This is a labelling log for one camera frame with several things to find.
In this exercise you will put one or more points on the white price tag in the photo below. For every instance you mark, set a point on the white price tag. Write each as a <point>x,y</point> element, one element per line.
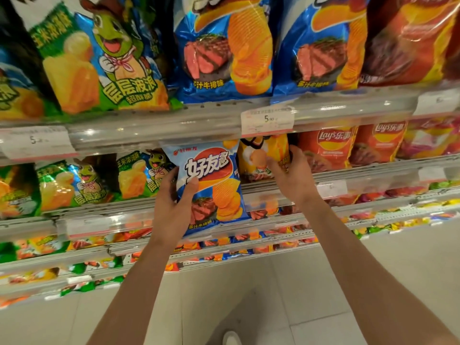
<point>436,102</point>
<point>267,120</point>
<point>331,189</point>
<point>86,226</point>
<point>432,174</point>
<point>36,141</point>

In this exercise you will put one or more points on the green yellow snack bag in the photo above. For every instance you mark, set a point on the green yellow snack bag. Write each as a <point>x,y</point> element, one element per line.
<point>18,96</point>

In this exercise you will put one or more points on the person's left forearm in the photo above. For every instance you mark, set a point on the person's left forearm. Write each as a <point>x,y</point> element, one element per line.
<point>138,294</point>

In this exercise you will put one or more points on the yellow orange chip bag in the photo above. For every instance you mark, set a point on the yellow orange chip bag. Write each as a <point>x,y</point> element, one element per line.
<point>257,156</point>

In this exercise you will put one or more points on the large green cartoon snack bag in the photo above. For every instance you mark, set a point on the large green cartoon snack bag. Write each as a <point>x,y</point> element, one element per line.
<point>107,57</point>

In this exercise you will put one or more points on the large blue steak chip bag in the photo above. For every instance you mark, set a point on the large blue steak chip bag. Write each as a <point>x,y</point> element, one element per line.
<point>222,50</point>
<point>320,50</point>

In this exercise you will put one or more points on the person's left hand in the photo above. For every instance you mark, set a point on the person's left hand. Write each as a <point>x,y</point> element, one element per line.
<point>169,215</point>

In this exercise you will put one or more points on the person's left thumb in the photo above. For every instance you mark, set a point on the person's left thumb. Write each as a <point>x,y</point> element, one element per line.
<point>189,193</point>

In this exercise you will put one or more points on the person's right forearm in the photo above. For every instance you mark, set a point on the person's right forearm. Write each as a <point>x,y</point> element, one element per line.
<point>363,276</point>

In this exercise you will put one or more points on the white metal lower shelves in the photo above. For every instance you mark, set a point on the white metal lower shelves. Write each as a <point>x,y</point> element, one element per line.
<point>230,253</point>

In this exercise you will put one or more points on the small green cartoon snack bag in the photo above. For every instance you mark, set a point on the small green cartoon snack bag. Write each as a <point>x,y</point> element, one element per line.
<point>72,186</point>
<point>140,176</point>

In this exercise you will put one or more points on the person's right thumb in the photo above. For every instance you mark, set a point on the person's right thumb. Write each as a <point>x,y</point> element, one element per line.
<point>276,168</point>

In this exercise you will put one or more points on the clear shelf edge rail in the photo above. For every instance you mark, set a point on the clear shelf edge rail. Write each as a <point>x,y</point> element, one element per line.
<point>161,123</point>
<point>377,177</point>

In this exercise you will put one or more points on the green orange snack bag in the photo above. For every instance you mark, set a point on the green orange snack bag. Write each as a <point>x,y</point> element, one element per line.
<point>16,193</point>

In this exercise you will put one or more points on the small blue steak chip bag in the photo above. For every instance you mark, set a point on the small blue steak chip bag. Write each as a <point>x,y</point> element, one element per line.
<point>215,176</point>

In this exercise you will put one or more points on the pink yellow chip bag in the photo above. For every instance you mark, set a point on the pink yellow chip bag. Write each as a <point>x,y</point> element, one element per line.
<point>431,138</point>

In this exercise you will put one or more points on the large red orange chip bag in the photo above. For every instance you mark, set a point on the large red orange chip bag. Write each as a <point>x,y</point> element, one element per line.
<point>406,39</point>

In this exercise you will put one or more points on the rows of colourful snack packets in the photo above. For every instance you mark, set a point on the rows of colourful snack packets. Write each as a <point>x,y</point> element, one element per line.
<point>90,244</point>

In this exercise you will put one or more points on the white shoe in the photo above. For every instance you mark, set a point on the white shoe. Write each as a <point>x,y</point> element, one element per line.
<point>231,338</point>

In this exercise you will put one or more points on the person's right hand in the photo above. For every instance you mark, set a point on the person's right hand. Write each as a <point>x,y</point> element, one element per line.
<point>296,181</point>

